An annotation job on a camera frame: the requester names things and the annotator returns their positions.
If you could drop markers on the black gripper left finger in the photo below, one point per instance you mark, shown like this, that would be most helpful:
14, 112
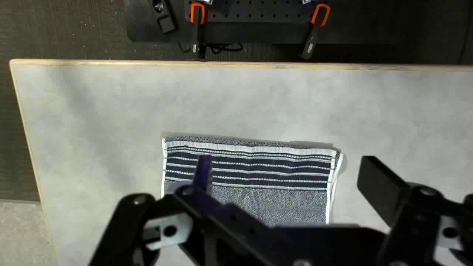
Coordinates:
202, 173

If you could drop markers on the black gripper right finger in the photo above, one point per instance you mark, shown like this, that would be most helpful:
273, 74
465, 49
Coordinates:
381, 185

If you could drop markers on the grey blue striped towel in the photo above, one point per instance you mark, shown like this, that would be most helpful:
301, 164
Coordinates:
275, 196

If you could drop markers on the orange black bar clamp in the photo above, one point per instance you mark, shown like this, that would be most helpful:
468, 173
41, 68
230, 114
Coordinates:
314, 26
196, 22

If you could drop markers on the black clamp block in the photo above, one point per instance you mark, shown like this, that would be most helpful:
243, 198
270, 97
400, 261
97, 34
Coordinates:
164, 15

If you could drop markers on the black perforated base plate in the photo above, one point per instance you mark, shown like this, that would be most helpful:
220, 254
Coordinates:
255, 26

